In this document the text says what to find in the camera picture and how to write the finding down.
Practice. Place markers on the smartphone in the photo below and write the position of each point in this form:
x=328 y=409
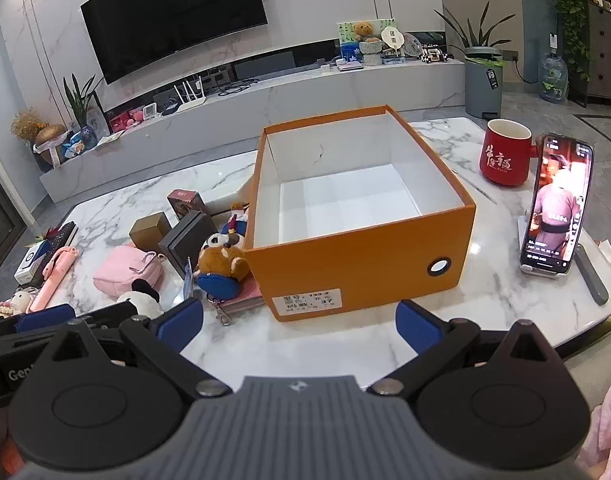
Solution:
x=558 y=200

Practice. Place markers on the blue snack packet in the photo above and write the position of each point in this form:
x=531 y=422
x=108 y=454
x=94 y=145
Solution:
x=75 y=144

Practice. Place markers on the brown cardboard box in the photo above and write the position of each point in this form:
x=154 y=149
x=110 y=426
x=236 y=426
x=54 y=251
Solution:
x=148 y=232

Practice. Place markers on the dried flower bunch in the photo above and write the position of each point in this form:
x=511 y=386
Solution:
x=28 y=125

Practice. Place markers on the gold round vase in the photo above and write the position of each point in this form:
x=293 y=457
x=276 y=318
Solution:
x=50 y=140

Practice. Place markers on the panda plush toy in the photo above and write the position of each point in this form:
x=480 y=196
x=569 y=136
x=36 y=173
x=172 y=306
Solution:
x=138 y=302

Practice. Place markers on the dark grey box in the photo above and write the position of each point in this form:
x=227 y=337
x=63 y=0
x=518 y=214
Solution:
x=188 y=245

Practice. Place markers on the blue glass vase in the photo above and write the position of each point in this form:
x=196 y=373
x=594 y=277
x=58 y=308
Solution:
x=88 y=136

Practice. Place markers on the dark red box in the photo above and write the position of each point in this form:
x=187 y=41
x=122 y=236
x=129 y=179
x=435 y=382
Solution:
x=185 y=205

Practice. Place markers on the white blue box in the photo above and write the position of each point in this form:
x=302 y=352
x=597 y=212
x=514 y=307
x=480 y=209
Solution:
x=30 y=262

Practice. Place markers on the black remote control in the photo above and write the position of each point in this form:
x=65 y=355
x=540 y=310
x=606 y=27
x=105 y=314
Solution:
x=60 y=234

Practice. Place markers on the black television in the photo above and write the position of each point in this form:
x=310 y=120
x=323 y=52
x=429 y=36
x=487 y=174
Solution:
x=175 y=15

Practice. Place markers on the pink pouch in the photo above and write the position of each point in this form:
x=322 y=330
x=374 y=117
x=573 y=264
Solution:
x=123 y=272

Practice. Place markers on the brown teddy bear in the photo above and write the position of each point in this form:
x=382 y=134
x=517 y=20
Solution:
x=365 y=31

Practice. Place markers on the tall-leaf plant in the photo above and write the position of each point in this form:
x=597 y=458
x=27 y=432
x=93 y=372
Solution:
x=80 y=100

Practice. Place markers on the person's pink clothing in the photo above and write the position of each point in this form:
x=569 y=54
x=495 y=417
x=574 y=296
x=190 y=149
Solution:
x=605 y=430

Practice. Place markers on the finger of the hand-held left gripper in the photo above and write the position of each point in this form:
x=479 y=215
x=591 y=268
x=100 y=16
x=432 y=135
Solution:
x=43 y=317
x=103 y=321

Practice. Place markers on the decorative plate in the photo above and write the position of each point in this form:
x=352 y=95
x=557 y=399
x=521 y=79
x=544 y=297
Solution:
x=413 y=45

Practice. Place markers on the green flower picture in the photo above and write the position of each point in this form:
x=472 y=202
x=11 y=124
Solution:
x=346 y=42

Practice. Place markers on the grey knitted pot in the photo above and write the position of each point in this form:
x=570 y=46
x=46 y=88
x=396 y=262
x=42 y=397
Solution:
x=371 y=54

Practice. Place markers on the brown plush toy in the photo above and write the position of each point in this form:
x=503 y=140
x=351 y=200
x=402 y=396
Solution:
x=223 y=260

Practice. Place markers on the cream crochet doll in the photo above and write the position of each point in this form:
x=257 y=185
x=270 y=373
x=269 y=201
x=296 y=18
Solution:
x=18 y=302

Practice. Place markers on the green vine plant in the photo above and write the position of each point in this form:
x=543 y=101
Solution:
x=570 y=5

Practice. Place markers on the blue water bottle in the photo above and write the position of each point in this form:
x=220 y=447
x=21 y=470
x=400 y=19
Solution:
x=554 y=80

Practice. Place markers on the long-leaf green plant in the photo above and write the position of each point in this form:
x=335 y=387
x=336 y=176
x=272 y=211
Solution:
x=473 y=30

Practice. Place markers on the pink toy set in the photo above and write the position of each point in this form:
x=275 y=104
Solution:
x=123 y=121

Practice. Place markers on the orange cardboard box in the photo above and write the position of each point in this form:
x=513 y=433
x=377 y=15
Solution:
x=360 y=270

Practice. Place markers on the pink selfie stick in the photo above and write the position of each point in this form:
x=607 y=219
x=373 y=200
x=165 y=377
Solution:
x=55 y=272

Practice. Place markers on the grey trash bin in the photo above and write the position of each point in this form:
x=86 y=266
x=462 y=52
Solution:
x=483 y=85

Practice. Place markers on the red mug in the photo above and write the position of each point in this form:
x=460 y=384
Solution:
x=503 y=160

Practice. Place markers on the marble television console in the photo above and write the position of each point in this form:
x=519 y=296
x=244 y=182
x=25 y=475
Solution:
x=285 y=105

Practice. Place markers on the black white toy car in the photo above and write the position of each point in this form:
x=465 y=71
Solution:
x=433 y=56

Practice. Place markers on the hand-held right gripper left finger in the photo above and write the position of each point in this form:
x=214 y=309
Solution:
x=178 y=322

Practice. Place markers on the grey drawer cabinet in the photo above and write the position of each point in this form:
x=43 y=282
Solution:
x=605 y=45

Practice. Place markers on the white round fan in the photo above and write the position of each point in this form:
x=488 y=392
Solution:
x=390 y=37

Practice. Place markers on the white router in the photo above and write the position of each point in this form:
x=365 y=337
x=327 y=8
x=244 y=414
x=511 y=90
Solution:
x=190 y=102

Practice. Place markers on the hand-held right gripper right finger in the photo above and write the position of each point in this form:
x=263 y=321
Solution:
x=418 y=322

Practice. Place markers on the white phone stand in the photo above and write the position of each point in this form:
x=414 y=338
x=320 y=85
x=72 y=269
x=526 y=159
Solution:
x=525 y=232

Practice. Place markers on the red green ornament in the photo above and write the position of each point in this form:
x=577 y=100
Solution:
x=48 y=235

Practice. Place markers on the white desk clock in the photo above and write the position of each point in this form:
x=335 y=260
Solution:
x=149 y=111

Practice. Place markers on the wall socket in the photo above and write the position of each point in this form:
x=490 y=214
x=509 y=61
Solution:
x=509 y=55

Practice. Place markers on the pink wallet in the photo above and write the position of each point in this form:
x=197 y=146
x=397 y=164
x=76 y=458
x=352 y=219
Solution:
x=245 y=302

